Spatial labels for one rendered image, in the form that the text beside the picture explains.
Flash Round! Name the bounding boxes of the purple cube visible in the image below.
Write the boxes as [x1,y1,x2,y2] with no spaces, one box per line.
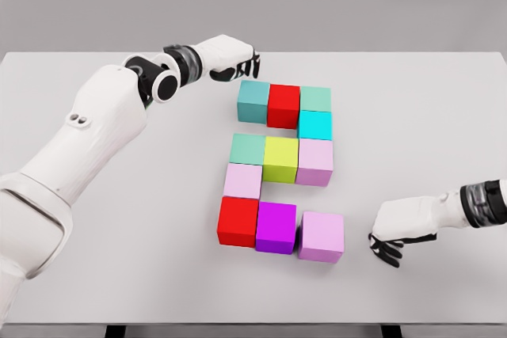
[254,201,298,255]

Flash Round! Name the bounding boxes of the mint green cube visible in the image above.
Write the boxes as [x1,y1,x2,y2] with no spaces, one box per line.
[229,132,267,167]
[299,85,332,113]

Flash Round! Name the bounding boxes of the yellow-green cube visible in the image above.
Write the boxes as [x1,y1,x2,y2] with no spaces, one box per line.
[261,135,300,184]

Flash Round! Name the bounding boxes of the light pink cube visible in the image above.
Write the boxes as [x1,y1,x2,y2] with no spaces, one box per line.
[223,162,264,201]
[295,138,334,188]
[296,211,345,264]

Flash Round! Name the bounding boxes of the cyan cube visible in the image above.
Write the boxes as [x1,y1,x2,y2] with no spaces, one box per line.
[296,109,333,142]

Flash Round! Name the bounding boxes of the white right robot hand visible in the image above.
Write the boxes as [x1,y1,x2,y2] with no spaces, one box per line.
[368,195,441,268]

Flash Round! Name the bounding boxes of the teal cube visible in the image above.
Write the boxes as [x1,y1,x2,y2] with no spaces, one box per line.
[236,79,272,123]

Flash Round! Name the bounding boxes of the red cube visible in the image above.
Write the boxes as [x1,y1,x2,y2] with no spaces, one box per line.
[266,83,301,130]
[216,196,261,248]

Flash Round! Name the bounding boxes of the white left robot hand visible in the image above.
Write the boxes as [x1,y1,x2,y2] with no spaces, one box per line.
[196,34,261,82]

